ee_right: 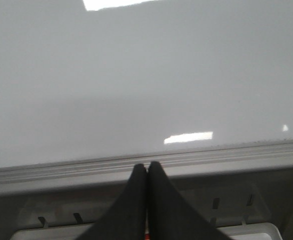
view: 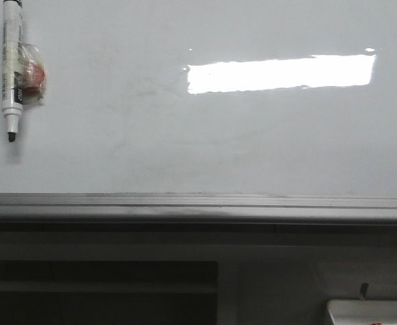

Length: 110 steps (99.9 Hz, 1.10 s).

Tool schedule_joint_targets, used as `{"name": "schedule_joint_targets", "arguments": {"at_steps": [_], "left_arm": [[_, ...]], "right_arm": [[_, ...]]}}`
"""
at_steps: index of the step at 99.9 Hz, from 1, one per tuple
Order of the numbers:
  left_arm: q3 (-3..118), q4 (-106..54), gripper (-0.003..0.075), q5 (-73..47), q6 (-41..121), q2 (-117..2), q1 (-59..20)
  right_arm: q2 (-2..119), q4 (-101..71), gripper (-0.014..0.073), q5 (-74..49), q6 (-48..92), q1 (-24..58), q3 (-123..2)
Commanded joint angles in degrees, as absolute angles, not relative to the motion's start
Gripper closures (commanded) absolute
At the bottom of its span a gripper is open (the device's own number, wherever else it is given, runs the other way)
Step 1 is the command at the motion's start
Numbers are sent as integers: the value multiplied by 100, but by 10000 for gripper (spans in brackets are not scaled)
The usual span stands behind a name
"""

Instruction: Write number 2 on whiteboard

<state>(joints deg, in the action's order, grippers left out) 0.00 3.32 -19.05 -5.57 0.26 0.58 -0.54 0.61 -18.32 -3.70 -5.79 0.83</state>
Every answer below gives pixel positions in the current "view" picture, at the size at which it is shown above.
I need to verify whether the grey aluminium whiteboard frame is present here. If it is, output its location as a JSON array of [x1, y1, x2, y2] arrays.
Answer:
[[0, 193, 397, 226]]

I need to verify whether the left metal hook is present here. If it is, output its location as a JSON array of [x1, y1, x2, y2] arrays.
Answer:
[[359, 282, 369, 301]]

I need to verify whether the white black whiteboard marker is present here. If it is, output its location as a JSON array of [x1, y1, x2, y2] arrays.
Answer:
[[2, 1, 24, 143]]

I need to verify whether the white whiteboard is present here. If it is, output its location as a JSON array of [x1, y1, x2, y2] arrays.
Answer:
[[0, 1, 397, 197]]

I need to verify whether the white tray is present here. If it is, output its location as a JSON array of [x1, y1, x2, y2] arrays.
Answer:
[[324, 299, 397, 324]]

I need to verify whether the red magnet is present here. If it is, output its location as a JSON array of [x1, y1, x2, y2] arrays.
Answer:
[[20, 43, 46, 105]]

